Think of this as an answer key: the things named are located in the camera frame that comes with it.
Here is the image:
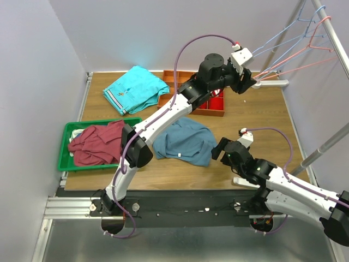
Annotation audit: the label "blue tank top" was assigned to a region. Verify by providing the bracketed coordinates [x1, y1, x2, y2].
[152, 117, 217, 167]

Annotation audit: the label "pink wire hanger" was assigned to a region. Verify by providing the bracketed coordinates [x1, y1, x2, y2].
[253, 16, 339, 82]

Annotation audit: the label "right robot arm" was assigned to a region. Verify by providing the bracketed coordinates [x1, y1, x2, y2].
[211, 138, 348, 246]

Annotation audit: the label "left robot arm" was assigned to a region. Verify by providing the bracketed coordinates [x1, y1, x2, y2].
[101, 48, 256, 216]

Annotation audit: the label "metal clothes rack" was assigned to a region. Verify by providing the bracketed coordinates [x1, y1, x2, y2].
[242, 1, 348, 189]

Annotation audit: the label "red white striped sock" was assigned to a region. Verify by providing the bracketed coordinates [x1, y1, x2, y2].
[211, 89, 223, 97]

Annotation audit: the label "orange compartment tray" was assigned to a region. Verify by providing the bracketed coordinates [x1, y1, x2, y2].
[157, 69, 226, 117]

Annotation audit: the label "turquoise folded shorts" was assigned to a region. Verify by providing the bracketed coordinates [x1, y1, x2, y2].
[103, 65, 170, 116]

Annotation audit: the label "maroon shirt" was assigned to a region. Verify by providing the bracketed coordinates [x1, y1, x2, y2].
[68, 120, 125, 167]

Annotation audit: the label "white cloth in bin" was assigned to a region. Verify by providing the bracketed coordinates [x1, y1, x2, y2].
[67, 129, 84, 157]

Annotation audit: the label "green plastic bin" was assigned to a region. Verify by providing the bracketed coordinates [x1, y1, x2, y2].
[57, 117, 143, 172]

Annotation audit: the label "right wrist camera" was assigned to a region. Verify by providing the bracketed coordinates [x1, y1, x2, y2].
[237, 128, 254, 148]

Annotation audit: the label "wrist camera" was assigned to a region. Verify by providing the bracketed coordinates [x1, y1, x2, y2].
[237, 128, 254, 148]
[231, 47, 253, 69]

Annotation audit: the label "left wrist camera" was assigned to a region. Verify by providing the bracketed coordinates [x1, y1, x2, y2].
[231, 47, 253, 69]

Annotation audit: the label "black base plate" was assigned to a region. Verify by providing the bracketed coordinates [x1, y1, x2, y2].
[48, 189, 274, 233]

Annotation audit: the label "blue wire hanger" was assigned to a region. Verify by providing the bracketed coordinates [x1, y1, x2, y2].
[252, 1, 314, 57]
[250, 5, 328, 63]

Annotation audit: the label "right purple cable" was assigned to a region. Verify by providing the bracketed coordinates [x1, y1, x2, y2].
[244, 127, 349, 235]

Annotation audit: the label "purple cable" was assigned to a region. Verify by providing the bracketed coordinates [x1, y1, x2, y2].
[110, 34, 240, 239]
[244, 127, 349, 235]

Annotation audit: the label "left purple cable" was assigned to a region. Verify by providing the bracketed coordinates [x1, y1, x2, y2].
[110, 34, 240, 239]

